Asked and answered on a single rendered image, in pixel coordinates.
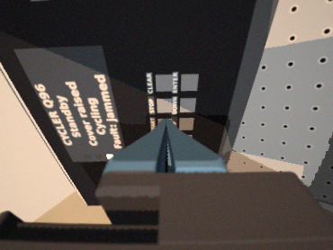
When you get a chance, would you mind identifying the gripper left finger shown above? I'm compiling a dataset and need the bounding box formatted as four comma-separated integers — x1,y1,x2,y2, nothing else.
102,119,167,175

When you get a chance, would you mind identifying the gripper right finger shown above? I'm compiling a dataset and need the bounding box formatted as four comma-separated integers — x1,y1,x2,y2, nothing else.
166,119,229,173

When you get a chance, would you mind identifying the grey perforated base plate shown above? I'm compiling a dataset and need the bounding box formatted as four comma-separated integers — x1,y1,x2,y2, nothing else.
227,0,333,206

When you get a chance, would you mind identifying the beige benchtop instrument with black keypad panel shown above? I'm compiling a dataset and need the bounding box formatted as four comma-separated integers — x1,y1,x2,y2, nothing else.
0,0,279,222

